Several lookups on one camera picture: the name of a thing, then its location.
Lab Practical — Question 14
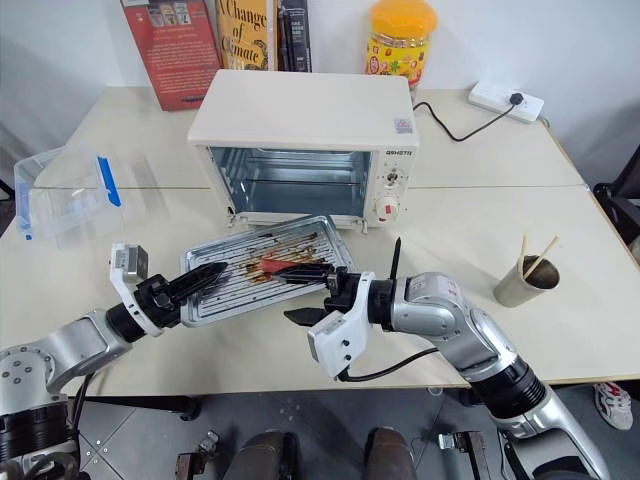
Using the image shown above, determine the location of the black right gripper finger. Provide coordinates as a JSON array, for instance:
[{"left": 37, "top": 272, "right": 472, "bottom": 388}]
[
  {"left": 283, "top": 308, "right": 329, "bottom": 328},
  {"left": 272, "top": 264, "right": 338, "bottom": 286}
]

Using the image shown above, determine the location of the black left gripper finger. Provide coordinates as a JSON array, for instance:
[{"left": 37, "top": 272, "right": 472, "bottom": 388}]
[{"left": 172, "top": 262, "right": 230, "bottom": 302}]

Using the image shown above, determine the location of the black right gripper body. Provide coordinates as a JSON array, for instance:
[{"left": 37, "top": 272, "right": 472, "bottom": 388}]
[{"left": 322, "top": 266, "right": 362, "bottom": 313}]

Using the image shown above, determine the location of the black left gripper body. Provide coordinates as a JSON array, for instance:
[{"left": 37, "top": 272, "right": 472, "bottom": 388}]
[{"left": 132, "top": 273, "right": 188, "bottom": 329}]

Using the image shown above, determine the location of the silver ribbed baking tray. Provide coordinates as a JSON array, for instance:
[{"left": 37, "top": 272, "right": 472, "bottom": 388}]
[{"left": 178, "top": 214, "right": 359, "bottom": 330}]

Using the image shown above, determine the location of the red sausage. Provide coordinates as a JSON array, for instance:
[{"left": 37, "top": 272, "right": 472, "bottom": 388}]
[{"left": 258, "top": 256, "right": 292, "bottom": 275}]

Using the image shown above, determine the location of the large white oven knob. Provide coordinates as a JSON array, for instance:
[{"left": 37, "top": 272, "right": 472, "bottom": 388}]
[{"left": 374, "top": 196, "right": 402, "bottom": 224}]

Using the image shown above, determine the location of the white toaster oven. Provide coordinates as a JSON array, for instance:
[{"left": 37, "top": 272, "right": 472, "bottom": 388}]
[{"left": 187, "top": 68, "right": 422, "bottom": 234}]

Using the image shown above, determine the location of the clear box with blue latches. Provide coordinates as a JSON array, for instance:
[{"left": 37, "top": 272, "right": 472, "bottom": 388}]
[{"left": 13, "top": 141, "right": 124, "bottom": 252}]

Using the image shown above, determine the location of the dark rounded shape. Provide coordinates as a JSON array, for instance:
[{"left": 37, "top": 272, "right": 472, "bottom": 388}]
[
  {"left": 363, "top": 426, "right": 417, "bottom": 480},
  {"left": 233, "top": 431, "right": 302, "bottom": 480}
]

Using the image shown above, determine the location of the metal caster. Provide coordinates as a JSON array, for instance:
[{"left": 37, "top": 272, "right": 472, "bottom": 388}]
[
  {"left": 437, "top": 430, "right": 487, "bottom": 480},
  {"left": 173, "top": 428, "right": 222, "bottom": 480}
]

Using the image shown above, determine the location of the metal cup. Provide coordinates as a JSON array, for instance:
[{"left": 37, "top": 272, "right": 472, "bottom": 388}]
[{"left": 494, "top": 254, "right": 562, "bottom": 309}]

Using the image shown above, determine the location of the red book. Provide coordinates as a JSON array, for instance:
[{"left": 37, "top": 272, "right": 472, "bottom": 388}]
[{"left": 119, "top": 0, "right": 224, "bottom": 112}]

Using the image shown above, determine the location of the black book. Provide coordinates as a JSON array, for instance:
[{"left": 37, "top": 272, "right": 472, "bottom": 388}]
[{"left": 276, "top": 0, "right": 314, "bottom": 74}]

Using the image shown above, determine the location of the yellow jar with orange lid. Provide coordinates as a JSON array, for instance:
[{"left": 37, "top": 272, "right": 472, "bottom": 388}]
[{"left": 365, "top": 0, "right": 438, "bottom": 92}]

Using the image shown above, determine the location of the white power strip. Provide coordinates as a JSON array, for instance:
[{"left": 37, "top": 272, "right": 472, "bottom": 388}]
[{"left": 467, "top": 80, "right": 546, "bottom": 125}]

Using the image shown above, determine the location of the yellow book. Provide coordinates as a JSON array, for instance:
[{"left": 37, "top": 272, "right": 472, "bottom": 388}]
[{"left": 214, "top": 0, "right": 279, "bottom": 73}]

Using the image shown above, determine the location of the black chair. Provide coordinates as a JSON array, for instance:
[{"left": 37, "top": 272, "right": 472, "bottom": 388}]
[{"left": 591, "top": 144, "right": 640, "bottom": 267}]

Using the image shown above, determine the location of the white and red sneaker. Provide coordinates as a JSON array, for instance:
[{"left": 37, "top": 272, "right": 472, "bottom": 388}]
[{"left": 593, "top": 381, "right": 636, "bottom": 431}]

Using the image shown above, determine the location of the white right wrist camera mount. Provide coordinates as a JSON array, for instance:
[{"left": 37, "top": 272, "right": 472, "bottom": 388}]
[{"left": 306, "top": 271, "right": 377, "bottom": 382}]

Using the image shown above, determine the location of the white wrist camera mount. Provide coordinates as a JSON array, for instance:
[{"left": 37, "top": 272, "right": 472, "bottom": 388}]
[
  {"left": 306, "top": 271, "right": 377, "bottom": 382},
  {"left": 107, "top": 243, "right": 164, "bottom": 337}
]

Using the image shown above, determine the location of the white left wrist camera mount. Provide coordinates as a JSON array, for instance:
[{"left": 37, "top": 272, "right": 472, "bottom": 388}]
[{"left": 107, "top": 243, "right": 164, "bottom": 337}]

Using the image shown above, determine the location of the black cable tie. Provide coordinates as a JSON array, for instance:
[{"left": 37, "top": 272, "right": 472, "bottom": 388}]
[{"left": 389, "top": 236, "right": 404, "bottom": 282}]

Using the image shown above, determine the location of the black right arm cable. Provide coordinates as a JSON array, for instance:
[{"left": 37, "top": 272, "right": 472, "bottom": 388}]
[{"left": 335, "top": 346, "right": 442, "bottom": 384}]

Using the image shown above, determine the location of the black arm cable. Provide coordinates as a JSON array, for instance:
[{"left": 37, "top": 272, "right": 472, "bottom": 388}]
[
  {"left": 68, "top": 372, "right": 97, "bottom": 454},
  {"left": 335, "top": 346, "right": 442, "bottom": 384}
]

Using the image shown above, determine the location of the black table frame bar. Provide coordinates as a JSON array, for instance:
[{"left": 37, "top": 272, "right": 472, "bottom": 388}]
[{"left": 67, "top": 393, "right": 204, "bottom": 422}]

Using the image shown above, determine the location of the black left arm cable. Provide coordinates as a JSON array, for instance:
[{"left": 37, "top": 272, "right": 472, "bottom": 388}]
[{"left": 68, "top": 372, "right": 97, "bottom": 454}]

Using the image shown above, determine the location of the black power cord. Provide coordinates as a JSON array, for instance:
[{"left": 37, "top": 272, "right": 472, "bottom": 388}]
[{"left": 411, "top": 99, "right": 516, "bottom": 143}]

